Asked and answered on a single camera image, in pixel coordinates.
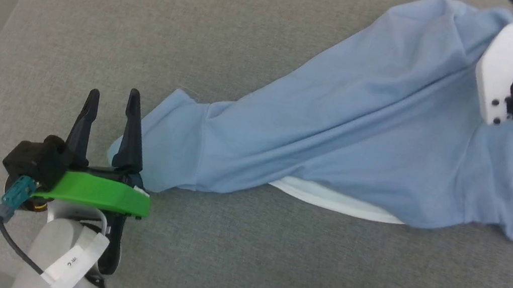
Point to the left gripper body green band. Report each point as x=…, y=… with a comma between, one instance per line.
x=97, y=191

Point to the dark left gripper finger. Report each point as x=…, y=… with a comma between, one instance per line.
x=131, y=140
x=82, y=128

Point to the light blue white T-shirt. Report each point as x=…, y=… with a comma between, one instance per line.
x=367, y=120

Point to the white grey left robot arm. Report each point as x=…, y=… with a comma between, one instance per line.
x=63, y=247

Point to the white paper label tape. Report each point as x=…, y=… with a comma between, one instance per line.
x=76, y=259

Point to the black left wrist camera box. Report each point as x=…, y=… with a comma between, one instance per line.
x=38, y=157

